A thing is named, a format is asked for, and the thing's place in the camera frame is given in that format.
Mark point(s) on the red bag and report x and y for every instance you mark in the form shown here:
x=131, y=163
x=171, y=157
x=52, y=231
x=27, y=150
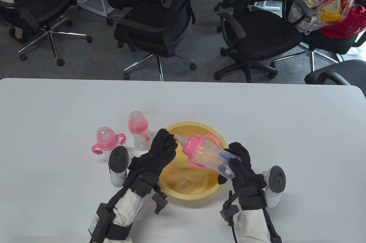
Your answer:
x=346, y=30

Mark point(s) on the person's left hand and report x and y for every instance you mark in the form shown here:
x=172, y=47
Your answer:
x=151, y=163

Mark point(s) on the clear orange plastic bag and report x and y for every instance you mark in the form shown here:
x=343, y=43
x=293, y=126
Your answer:
x=331, y=11

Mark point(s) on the person's right forearm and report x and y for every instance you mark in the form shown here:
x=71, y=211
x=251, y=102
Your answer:
x=253, y=223

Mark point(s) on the beige fabric bag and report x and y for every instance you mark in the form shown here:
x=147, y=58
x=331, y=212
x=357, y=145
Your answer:
x=303, y=24

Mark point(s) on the black forearm battery box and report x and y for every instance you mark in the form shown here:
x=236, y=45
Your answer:
x=276, y=238
x=98, y=223

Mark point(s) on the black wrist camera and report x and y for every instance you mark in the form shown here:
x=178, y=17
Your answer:
x=160, y=201
x=228, y=213

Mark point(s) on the white and black controller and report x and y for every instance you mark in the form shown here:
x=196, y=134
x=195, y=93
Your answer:
x=118, y=158
x=276, y=180

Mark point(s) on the person's left forearm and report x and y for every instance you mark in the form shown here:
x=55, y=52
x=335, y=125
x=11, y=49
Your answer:
x=125, y=208

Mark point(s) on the yellow plastic basin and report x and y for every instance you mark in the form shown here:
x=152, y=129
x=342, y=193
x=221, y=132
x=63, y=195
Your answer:
x=174, y=171

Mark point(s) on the clear plastic baby bottle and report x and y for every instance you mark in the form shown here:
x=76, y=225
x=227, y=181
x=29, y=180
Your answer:
x=206, y=155
x=136, y=124
x=104, y=140

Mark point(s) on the person's right hand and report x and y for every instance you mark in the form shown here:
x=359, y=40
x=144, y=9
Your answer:
x=246, y=177

